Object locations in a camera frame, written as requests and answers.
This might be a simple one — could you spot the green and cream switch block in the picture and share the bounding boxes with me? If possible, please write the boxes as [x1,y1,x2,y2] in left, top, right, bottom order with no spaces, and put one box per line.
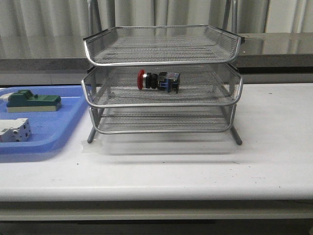
[6,90,62,113]

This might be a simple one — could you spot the white circuit breaker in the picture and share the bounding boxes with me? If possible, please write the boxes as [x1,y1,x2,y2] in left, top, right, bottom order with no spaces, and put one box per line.
[0,118,32,142]

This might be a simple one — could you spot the silver metal rack frame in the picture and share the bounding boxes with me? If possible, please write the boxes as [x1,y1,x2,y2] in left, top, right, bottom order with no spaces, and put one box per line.
[87,0,244,146]

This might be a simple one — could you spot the red emergency push button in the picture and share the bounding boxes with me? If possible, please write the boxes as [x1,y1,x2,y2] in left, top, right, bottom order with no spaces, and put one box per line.
[137,70,180,93]

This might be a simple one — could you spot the white component in tray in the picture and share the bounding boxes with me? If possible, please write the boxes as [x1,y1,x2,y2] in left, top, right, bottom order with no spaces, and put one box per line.
[0,93,13,103]

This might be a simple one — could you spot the silver mesh top tray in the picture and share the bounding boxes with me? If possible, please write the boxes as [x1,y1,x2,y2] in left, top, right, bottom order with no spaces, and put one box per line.
[83,25,244,67]

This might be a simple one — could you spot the blue plastic tray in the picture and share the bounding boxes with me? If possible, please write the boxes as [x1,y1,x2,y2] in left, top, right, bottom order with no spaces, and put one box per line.
[0,85,88,155]

